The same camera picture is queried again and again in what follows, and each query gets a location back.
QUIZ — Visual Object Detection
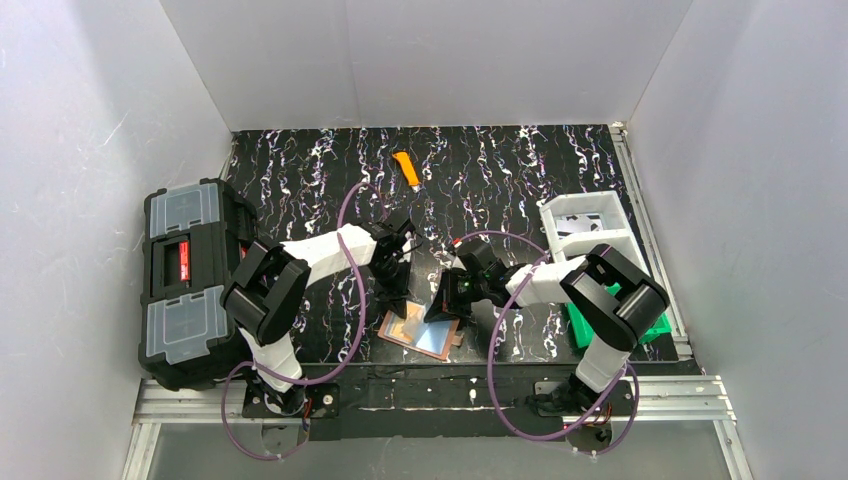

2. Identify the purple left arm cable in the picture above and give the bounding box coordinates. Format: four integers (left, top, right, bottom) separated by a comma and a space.
219, 182, 389, 462

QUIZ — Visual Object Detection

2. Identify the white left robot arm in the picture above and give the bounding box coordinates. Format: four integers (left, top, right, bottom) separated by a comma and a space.
220, 214, 416, 394

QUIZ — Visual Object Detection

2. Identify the aluminium frame rail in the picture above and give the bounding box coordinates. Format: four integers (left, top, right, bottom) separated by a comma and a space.
122, 375, 753, 479

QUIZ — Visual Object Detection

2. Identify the orange utility knife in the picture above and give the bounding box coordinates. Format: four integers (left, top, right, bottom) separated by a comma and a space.
392, 151, 421, 192

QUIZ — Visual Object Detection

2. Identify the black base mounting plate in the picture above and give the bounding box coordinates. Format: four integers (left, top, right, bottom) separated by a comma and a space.
241, 362, 614, 444

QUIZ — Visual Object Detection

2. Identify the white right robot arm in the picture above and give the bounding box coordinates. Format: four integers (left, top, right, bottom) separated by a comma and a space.
423, 238, 670, 395

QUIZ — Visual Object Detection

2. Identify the orange credit card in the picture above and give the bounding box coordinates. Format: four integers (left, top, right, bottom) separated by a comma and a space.
395, 302, 426, 343

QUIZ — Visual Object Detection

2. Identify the green plastic bin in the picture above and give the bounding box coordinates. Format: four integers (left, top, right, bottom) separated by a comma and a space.
562, 302, 672, 348

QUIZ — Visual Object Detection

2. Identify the white credit card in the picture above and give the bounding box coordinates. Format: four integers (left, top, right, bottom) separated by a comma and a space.
555, 214, 603, 237

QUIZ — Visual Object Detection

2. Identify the white plastic bin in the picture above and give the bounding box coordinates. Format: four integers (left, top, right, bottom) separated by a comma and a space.
539, 190, 648, 272

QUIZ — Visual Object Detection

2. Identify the black toolbox with clear lids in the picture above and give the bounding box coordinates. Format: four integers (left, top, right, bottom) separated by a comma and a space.
138, 178, 258, 390

